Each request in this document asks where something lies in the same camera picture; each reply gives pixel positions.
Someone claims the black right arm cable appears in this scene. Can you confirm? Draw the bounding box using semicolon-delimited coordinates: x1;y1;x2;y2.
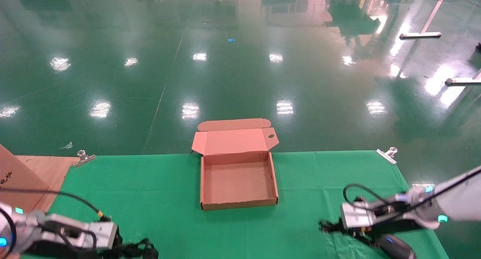
343;168;481;215

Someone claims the black wired computer mouse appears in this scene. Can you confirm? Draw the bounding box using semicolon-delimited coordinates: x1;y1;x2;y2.
377;234;417;259

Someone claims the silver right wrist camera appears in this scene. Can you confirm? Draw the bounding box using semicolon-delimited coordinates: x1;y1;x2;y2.
340;193;405;230

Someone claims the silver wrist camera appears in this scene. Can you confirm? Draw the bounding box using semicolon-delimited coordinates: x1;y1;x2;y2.
340;193;405;230
44;213;118;250

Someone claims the black power cable bundle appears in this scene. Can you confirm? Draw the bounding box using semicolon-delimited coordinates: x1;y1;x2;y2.
119;238;159;259

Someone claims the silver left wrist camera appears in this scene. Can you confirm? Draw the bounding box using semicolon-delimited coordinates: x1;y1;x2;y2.
44;213;118;250

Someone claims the green table cloth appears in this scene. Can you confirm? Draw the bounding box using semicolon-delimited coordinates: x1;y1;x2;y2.
21;151;449;259

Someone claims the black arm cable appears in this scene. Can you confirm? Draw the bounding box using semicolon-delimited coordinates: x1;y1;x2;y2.
0;187;110;259
343;168;481;215

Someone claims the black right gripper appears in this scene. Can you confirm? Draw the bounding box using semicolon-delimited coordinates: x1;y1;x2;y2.
319;213;428;248

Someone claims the open flat cardboard box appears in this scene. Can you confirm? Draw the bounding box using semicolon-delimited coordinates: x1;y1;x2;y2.
191;118;280;211

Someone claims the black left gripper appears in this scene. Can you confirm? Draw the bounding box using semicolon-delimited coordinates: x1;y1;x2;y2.
29;229;125;259

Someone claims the silver binder clip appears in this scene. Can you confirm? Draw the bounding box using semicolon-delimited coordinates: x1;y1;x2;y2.
377;147;398;165
73;150;97;168

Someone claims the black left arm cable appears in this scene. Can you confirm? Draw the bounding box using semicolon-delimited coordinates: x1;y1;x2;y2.
0;187;110;259

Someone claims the white metal floor stand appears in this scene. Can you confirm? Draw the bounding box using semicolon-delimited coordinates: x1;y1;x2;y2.
445;68;481;86
399;0;450;40

